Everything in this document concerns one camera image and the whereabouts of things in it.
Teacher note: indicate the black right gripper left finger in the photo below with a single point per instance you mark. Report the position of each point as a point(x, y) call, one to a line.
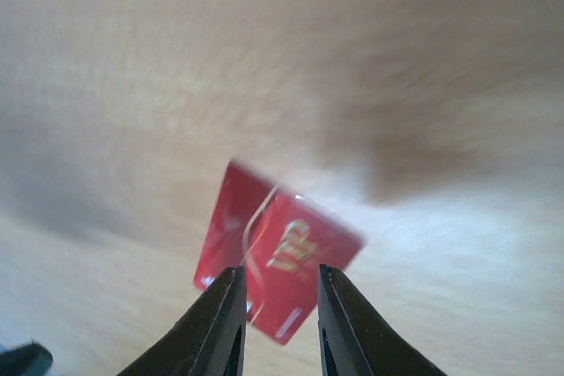
point(208, 339)

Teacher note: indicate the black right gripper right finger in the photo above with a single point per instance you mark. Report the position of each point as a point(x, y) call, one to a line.
point(355, 339)

